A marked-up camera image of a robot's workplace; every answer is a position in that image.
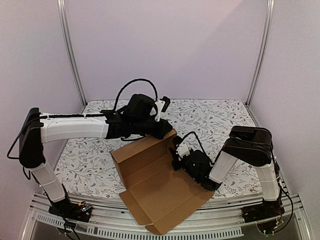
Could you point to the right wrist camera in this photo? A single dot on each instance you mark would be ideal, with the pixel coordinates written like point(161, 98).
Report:
point(205, 166)

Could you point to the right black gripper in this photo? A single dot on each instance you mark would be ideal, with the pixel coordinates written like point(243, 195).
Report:
point(178, 158)

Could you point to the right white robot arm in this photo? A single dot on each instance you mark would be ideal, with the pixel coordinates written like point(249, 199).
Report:
point(252, 145)

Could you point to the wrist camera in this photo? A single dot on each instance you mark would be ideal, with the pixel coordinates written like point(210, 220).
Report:
point(139, 106)
point(205, 166)

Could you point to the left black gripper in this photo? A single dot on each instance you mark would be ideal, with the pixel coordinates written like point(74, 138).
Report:
point(163, 131)

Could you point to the left aluminium frame post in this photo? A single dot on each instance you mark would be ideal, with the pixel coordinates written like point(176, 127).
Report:
point(62, 12)

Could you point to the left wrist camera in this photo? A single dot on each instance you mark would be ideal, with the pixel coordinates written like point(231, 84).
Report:
point(139, 106)

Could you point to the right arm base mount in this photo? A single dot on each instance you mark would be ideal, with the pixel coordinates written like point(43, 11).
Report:
point(262, 211)

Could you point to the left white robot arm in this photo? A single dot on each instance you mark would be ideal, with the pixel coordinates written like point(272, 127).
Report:
point(40, 128)

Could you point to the floral patterned table mat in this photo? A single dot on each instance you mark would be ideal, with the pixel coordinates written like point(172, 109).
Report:
point(86, 166)

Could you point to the brown cardboard box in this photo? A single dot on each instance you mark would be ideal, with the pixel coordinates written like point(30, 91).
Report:
point(158, 197)

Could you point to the aluminium frame post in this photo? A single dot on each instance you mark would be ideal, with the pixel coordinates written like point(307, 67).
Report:
point(62, 12)
point(262, 51)

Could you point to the right aluminium frame post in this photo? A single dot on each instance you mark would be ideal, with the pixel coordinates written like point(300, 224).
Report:
point(262, 51)

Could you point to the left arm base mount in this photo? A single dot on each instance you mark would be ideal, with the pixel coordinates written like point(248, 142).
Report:
point(68, 210)

